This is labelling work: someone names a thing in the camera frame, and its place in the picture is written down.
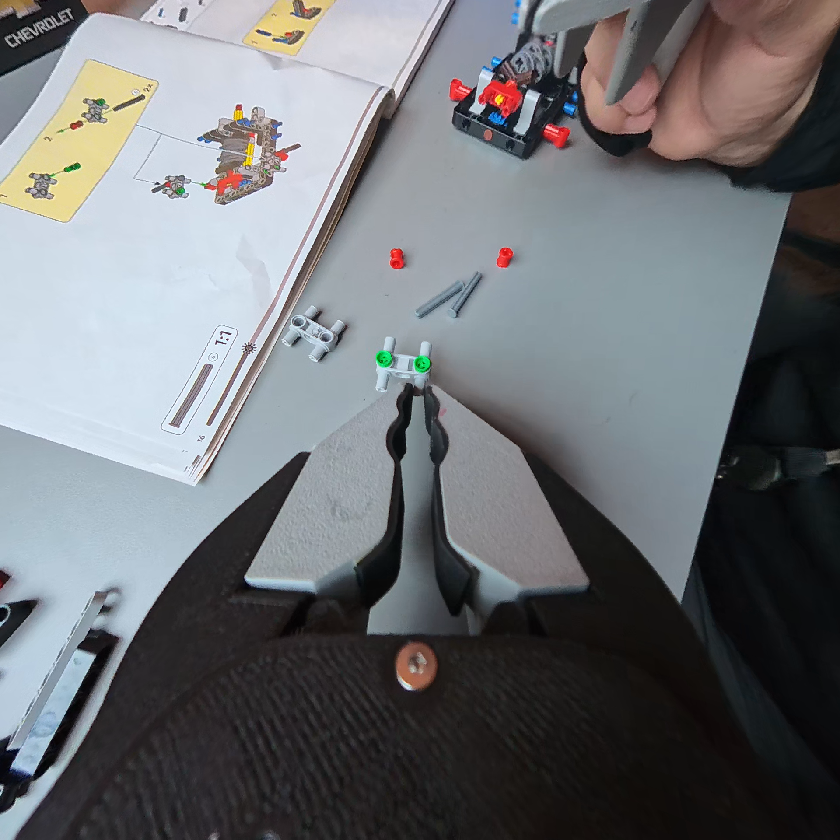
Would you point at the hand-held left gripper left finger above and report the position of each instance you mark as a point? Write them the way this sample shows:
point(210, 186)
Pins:
point(328, 512)

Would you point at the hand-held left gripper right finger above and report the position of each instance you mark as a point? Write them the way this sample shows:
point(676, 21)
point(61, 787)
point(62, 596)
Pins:
point(505, 512)

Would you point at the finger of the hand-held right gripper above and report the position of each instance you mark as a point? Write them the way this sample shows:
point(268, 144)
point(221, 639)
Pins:
point(577, 16)

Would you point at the black lego chassis assembly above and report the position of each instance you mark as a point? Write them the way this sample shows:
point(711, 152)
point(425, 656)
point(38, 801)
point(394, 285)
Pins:
point(505, 124)

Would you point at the grey lego connector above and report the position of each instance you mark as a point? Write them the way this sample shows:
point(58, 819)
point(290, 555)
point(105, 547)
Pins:
point(401, 374)
point(313, 330)

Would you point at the grey lego axle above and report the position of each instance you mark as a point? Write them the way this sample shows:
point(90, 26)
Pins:
point(464, 295)
point(439, 300)

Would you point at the lego instruction booklet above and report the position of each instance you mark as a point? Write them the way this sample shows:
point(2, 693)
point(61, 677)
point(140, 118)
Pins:
point(164, 295)

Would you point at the pile of loose lego pieces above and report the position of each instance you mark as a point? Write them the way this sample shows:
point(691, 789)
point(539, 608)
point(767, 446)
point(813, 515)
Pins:
point(59, 689)

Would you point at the black lego set box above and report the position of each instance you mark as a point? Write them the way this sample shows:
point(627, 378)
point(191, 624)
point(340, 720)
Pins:
point(33, 39)

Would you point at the person's right hand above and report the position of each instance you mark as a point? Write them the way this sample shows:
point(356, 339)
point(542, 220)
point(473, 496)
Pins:
point(722, 85)

